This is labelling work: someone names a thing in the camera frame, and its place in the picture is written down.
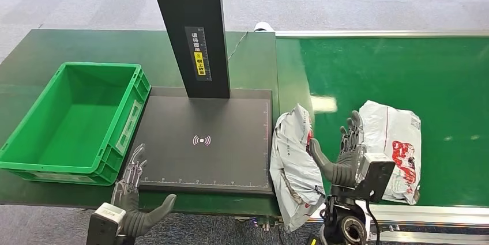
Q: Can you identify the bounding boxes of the thin grey cable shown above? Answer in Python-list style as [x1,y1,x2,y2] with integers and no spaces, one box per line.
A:
[227,31,249,62]

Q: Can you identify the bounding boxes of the black scanner column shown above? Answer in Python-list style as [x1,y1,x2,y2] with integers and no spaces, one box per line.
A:
[146,0,231,100]

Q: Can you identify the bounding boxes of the green conveyor belt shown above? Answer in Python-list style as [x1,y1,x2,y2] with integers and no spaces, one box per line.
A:
[276,36,489,208]

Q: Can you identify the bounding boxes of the dark green table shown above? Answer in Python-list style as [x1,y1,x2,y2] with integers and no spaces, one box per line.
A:
[0,29,284,217]

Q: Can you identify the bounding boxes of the black scanner base plate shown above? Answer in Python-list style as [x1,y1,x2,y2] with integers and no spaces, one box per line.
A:
[126,87,275,196]

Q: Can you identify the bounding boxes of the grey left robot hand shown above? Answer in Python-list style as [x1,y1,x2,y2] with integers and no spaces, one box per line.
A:
[111,144,178,239]

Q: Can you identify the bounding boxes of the white red-printed courier bag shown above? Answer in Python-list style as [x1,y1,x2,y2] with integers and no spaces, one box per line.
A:
[269,104,326,233]
[357,100,422,206]

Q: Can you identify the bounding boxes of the green plastic crate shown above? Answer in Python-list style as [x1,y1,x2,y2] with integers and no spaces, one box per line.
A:
[0,62,152,187]

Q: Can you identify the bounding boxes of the black yellow column label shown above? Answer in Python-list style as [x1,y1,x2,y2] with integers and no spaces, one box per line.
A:
[185,26,213,82]

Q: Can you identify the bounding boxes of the metal connectors under table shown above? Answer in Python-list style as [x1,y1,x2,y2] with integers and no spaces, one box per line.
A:
[235,216,285,232]

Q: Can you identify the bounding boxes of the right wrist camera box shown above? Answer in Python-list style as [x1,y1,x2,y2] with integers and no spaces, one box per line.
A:
[330,152,397,203]

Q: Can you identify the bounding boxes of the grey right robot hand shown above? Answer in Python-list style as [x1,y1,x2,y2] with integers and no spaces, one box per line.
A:
[309,110,366,189]

